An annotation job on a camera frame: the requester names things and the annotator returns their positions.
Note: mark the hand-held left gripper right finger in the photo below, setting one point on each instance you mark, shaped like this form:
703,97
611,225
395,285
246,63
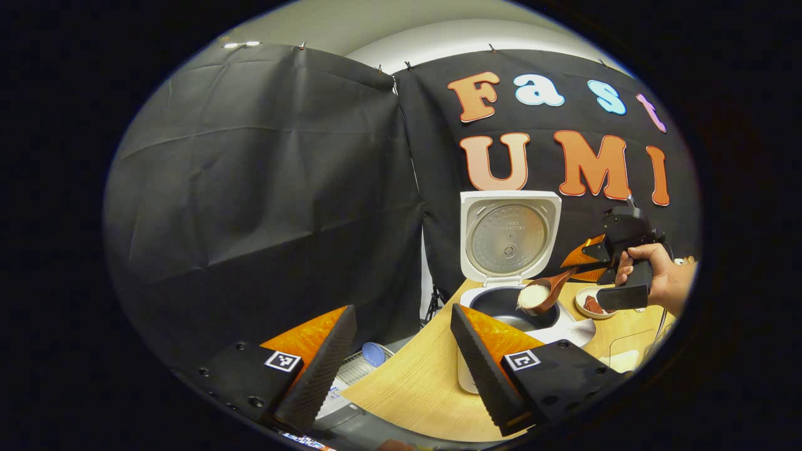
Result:
482,376

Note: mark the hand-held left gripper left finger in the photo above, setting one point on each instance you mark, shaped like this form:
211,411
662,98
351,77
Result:
322,376

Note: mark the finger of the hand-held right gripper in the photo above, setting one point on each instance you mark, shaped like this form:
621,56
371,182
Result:
592,277
583,254

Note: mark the brown wooden spoon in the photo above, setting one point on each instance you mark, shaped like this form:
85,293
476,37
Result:
557,285

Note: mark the spoonful of white rice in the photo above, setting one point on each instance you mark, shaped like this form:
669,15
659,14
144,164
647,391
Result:
532,295

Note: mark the white rice cooker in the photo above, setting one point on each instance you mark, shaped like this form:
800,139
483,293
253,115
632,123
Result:
507,238

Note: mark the white rice heap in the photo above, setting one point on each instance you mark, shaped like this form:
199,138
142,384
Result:
623,362

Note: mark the clear rice container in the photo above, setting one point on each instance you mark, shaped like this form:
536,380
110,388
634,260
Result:
630,341

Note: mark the red meat piece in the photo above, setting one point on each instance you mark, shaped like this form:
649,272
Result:
592,305

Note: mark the white round plate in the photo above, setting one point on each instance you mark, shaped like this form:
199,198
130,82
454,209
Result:
583,312

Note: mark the blue round cap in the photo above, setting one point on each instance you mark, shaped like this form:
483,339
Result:
374,354

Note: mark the black tripod stand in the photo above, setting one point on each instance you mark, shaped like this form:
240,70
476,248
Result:
433,304

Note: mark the black backdrop cloth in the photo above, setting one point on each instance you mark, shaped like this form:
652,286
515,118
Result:
263,207

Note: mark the ceiling light panel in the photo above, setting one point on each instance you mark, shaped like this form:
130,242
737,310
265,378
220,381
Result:
241,45

